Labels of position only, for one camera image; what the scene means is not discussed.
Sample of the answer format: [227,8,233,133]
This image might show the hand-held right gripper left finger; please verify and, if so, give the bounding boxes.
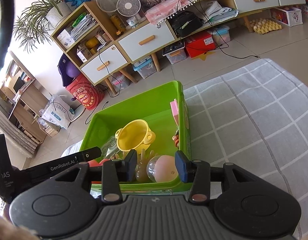
[51,149,138,203]

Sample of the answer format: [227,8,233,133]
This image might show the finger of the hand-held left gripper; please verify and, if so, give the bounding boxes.
[80,146,102,162]

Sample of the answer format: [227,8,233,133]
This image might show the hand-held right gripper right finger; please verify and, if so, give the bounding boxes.
[174,150,257,204]

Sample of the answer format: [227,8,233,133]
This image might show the amber translucent hand toy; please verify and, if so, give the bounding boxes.
[135,149,155,182]

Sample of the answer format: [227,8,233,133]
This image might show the pink clear capsule ball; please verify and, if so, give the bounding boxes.
[147,155,176,182]

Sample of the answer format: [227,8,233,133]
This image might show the clear lens case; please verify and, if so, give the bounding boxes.
[100,136,119,159]

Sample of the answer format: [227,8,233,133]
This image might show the yellow toy pot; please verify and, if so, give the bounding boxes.
[115,119,153,154]

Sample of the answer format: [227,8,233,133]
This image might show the pink block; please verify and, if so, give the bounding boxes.
[169,99,180,125]

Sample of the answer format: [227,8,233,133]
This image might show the green plastic box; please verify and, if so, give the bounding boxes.
[79,80,193,195]

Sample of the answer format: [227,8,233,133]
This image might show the white round stand base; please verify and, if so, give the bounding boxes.
[69,105,86,123]

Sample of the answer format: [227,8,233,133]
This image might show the white paper bag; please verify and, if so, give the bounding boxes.
[39,95,74,130]

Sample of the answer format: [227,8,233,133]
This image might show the red printed bucket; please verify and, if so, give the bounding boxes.
[65,74,104,110]

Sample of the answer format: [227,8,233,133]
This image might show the beige fuzzy cloth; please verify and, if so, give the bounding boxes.
[0,214,37,240]

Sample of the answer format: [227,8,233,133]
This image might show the clear storage box pink contents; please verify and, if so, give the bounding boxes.
[110,71,131,92]

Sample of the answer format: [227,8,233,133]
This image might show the grey checked blanket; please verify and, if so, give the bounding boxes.
[61,58,308,240]

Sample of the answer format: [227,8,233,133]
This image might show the white drawer with lock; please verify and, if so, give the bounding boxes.
[81,44,129,84]

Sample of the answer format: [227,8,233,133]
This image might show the clear storage box blue lid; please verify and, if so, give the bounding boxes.
[133,56,157,79]

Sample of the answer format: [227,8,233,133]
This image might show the small white carton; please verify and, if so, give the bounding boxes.
[76,45,92,62]

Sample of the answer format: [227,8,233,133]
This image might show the yellow mug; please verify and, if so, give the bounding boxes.
[86,37,99,49]

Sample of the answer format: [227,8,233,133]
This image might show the wooden shelf cabinet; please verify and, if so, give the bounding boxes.
[51,1,180,94]

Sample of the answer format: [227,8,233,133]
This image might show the black lid storage box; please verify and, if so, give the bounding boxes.
[162,42,188,64]

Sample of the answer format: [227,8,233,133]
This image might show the red flat box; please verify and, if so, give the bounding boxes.
[184,31,217,58]

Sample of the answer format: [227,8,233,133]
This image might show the yellow bottle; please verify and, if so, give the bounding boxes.
[110,14,126,32]

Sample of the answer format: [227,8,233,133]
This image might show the wide white cabinet drawer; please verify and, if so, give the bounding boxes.
[118,19,175,62]

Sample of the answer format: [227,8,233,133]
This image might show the black bag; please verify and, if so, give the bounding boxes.
[167,11,203,38]

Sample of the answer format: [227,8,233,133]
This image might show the white desk fan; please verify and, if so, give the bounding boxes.
[116,0,141,18]

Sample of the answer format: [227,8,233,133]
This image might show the potted green plant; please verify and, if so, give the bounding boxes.
[13,0,73,53]

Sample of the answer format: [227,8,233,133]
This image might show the folded white cloth pile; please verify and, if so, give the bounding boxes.
[202,1,239,24]

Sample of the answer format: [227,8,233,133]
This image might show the pink tasselled cloth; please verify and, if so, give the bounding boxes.
[145,0,252,28]

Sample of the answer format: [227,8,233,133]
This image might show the yellow egg tray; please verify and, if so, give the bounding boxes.
[250,18,282,35]

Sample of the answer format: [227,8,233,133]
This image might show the white printed crate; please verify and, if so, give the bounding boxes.
[271,6,303,27]

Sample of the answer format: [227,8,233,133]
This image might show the white wire fan guard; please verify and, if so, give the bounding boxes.
[96,0,119,13]

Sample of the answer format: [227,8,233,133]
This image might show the dark blurred strap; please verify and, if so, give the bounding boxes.
[0,0,21,83]

